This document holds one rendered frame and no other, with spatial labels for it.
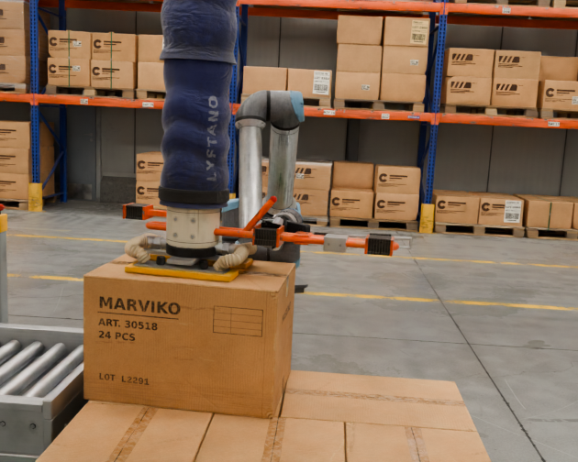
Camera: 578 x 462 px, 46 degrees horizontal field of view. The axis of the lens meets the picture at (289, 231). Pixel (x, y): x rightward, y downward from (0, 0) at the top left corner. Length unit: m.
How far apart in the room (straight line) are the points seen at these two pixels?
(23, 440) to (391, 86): 7.77
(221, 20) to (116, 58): 7.66
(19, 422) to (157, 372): 0.41
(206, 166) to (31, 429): 0.92
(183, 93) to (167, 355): 0.79
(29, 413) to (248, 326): 0.68
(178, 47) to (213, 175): 0.39
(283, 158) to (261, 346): 0.94
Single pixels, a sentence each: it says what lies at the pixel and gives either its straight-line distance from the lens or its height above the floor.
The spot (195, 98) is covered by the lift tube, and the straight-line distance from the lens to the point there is 2.08.
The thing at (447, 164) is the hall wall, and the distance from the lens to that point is 10.74.
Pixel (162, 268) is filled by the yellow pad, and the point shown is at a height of 0.97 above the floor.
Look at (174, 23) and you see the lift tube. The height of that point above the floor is 1.70.
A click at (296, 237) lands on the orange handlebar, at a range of 2.10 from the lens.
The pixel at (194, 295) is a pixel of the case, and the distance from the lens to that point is 2.04.
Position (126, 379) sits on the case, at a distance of 2.20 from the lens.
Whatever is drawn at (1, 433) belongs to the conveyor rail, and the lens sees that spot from 2.23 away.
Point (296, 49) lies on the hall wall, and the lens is 10.62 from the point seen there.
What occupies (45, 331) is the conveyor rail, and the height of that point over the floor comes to 0.59.
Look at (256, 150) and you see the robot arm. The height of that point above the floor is 1.32.
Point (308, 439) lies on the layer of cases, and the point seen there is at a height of 0.54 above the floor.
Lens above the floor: 1.44
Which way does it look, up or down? 9 degrees down
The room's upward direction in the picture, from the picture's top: 3 degrees clockwise
